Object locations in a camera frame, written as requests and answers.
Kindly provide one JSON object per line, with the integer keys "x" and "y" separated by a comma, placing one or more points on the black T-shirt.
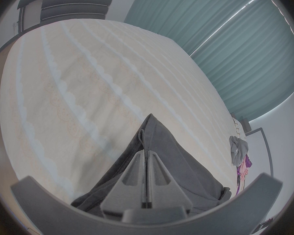
{"x": 176, "y": 160}

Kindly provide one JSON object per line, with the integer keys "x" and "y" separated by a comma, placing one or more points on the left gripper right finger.
{"x": 166, "y": 197}

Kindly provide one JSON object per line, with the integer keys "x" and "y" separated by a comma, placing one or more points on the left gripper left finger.
{"x": 126, "y": 197}

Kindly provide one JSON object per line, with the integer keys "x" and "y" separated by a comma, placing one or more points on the blue-green curtain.
{"x": 186, "y": 16}
{"x": 254, "y": 65}

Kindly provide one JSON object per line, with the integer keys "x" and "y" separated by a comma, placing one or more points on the bed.
{"x": 88, "y": 82}

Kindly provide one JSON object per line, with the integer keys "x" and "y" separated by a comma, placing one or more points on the grey bedside table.
{"x": 245, "y": 124}

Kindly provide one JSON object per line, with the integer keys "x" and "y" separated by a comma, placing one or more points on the white printed pillow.
{"x": 238, "y": 128}

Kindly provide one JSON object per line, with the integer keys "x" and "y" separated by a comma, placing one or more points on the pile of clothes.
{"x": 243, "y": 170}

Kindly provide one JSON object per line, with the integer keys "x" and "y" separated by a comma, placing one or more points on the grey garment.
{"x": 239, "y": 150}

